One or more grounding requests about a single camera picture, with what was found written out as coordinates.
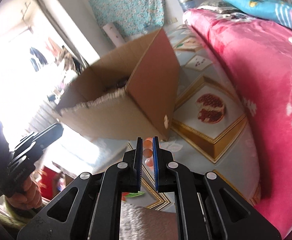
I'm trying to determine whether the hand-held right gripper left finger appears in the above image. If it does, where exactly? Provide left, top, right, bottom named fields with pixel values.
left=16, top=137, right=144, bottom=240

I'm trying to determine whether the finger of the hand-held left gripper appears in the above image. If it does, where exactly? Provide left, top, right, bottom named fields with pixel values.
left=13, top=123, right=64, bottom=158

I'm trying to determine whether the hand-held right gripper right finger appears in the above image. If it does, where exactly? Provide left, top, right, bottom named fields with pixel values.
left=152, top=136, right=279, bottom=240

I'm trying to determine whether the orange bead bracelet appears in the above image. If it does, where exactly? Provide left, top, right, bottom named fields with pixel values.
left=142, top=137, right=154, bottom=168

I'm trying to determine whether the brown cardboard box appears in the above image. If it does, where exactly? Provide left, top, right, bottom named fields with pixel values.
left=54, top=27, right=181, bottom=142

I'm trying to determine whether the person's left forearm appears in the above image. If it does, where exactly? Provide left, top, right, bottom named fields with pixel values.
left=0, top=199, right=40, bottom=230

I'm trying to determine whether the person's left hand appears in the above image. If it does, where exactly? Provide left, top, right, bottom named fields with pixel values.
left=9, top=173, right=43, bottom=209

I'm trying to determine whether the red box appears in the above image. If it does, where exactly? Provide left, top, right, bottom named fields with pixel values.
left=41, top=166, right=67, bottom=199

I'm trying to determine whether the white fleece garment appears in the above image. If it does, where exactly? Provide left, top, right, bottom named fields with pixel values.
left=121, top=201, right=178, bottom=240

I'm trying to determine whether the hanging dark garment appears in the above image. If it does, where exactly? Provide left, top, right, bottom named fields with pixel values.
left=29, top=46, right=48, bottom=69

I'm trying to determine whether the white paper roll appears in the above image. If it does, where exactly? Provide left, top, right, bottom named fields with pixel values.
left=103, top=22, right=125, bottom=47

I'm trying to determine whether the pink floral blanket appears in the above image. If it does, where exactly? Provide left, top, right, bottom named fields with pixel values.
left=182, top=7, right=292, bottom=238

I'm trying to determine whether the teal printed pillow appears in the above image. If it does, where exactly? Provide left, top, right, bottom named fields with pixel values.
left=216, top=0, right=292, bottom=29

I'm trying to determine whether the teal floral wall cloth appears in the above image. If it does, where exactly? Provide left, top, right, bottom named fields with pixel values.
left=88, top=0, right=172, bottom=39

